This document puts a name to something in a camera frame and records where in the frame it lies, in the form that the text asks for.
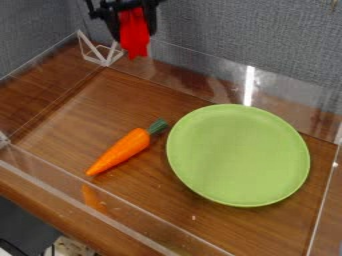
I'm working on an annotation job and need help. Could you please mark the clear acrylic enclosure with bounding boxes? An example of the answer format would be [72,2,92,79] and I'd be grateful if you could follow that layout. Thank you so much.
[0,33,342,256]

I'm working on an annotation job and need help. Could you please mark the green round plate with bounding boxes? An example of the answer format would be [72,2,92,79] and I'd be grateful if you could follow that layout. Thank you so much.
[165,104,310,208]

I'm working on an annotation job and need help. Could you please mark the orange toy carrot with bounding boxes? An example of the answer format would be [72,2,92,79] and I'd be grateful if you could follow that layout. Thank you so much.
[85,119,168,176]

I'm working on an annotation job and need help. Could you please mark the red block object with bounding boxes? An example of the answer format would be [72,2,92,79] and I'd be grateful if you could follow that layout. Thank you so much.
[119,7,149,59]

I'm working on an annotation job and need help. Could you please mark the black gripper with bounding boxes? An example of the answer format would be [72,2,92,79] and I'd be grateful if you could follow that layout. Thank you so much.
[84,0,165,42]

